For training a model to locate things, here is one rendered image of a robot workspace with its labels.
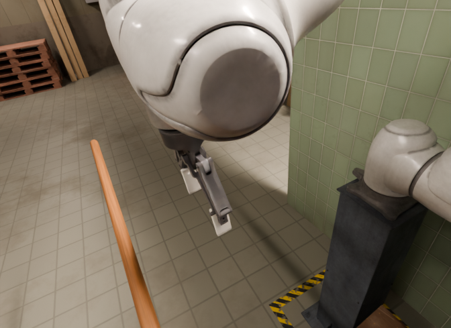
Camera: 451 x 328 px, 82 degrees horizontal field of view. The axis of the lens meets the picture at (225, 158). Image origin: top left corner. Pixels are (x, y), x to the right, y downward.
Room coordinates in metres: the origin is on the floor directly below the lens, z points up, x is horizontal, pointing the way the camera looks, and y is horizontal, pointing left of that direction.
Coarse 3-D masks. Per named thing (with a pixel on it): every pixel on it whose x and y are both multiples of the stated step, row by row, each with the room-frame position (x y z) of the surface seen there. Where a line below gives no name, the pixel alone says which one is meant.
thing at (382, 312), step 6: (378, 312) 0.44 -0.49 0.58; (384, 312) 0.43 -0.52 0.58; (390, 312) 0.43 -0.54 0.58; (366, 318) 0.42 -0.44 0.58; (372, 318) 0.42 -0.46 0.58; (378, 318) 0.42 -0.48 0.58; (384, 318) 0.41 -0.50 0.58; (390, 318) 0.41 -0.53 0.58; (396, 318) 0.41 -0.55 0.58; (360, 324) 0.40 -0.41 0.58; (366, 324) 0.40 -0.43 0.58; (372, 324) 0.40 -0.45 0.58; (378, 324) 0.40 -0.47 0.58; (384, 324) 0.39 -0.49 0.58; (390, 324) 0.39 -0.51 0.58; (396, 324) 0.39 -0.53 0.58; (402, 324) 0.39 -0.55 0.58
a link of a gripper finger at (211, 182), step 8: (208, 160) 0.32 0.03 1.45; (200, 168) 0.31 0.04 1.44; (200, 176) 0.32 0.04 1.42; (208, 176) 0.31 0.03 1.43; (216, 176) 0.32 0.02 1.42; (208, 184) 0.31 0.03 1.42; (216, 184) 0.31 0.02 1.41; (208, 192) 0.30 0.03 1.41; (216, 192) 0.30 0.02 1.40; (224, 192) 0.31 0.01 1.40; (216, 200) 0.30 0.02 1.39; (224, 200) 0.30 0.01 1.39; (216, 208) 0.29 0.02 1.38
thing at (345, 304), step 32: (352, 224) 0.61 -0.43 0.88; (384, 224) 0.52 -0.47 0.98; (416, 224) 0.56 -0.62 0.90; (352, 256) 0.58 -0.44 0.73; (384, 256) 0.51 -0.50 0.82; (352, 288) 0.55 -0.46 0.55; (384, 288) 0.55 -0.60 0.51; (288, 320) 0.69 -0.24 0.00; (320, 320) 0.65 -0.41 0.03; (352, 320) 0.51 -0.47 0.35
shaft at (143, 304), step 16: (96, 144) 0.90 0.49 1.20; (96, 160) 0.78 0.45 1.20; (112, 192) 0.59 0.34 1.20; (112, 208) 0.52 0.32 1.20; (112, 224) 0.47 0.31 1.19; (128, 240) 0.41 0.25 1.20; (128, 256) 0.36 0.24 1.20; (128, 272) 0.32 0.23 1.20; (144, 288) 0.28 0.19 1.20; (144, 304) 0.25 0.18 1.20; (144, 320) 0.22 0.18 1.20
